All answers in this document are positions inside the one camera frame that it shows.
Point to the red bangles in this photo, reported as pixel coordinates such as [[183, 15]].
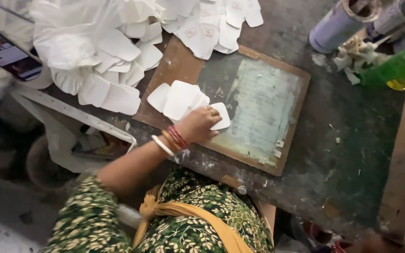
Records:
[[179, 137]]

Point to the person's left hand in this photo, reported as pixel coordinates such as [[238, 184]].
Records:
[[197, 125]]

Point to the green floral dress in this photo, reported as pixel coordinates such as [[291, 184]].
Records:
[[195, 218]]

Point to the gold bangle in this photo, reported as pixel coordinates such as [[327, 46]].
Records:
[[171, 141]]

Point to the purple cardboard roll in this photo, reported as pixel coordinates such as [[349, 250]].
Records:
[[336, 28]]

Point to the white sack with strip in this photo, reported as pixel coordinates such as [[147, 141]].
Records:
[[62, 123]]

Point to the black smartphone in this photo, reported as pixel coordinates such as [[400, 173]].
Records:
[[7, 54]]

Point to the yellow scarf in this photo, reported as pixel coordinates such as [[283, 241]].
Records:
[[188, 210]]

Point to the grey cardboard roll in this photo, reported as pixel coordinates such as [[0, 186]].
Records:
[[392, 19]]

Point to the white plastic bag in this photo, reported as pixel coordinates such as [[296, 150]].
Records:
[[65, 31]]

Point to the white bangle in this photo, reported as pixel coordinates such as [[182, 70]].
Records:
[[162, 145]]

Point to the brown framed printing board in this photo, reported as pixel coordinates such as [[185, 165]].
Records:
[[258, 105]]

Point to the pile of white paper cards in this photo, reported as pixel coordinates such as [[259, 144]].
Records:
[[118, 80]]

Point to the crumpled paper scraps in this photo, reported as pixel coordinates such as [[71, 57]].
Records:
[[359, 56]]

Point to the fan of white cut cards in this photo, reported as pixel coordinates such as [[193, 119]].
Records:
[[179, 100]]

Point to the green plastic bottle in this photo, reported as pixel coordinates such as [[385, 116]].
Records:
[[392, 68]]

